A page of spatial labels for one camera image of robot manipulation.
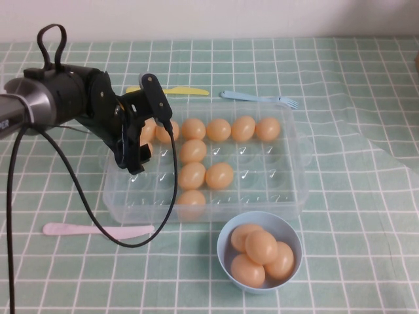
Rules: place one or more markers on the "light blue bowl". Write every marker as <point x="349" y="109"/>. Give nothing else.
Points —
<point x="289" y="227"/>

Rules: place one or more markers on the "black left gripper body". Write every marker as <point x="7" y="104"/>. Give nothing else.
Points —
<point x="111" y="111"/>

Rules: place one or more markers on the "pink plastic knife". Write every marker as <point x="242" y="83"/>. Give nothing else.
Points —
<point x="82" y="229"/>

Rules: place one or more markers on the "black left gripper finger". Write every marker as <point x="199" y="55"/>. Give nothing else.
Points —
<point x="145" y="153"/>
<point x="131" y="153"/>

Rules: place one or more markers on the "light blue plastic fork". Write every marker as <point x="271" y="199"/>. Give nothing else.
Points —
<point x="248" y="97"/>

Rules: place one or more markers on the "yellow plastic knife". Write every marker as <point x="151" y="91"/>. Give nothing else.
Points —
<point x="186" y="91"/>

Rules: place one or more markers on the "green white checked tablecloth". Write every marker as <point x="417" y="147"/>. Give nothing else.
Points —
<point x="360" y="212"/>

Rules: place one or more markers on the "clear plastic egg box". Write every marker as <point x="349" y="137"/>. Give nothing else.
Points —
<point x="255" y="183"/>

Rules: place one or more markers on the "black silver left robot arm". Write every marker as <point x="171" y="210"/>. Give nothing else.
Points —
<point x="39" y="101"/>

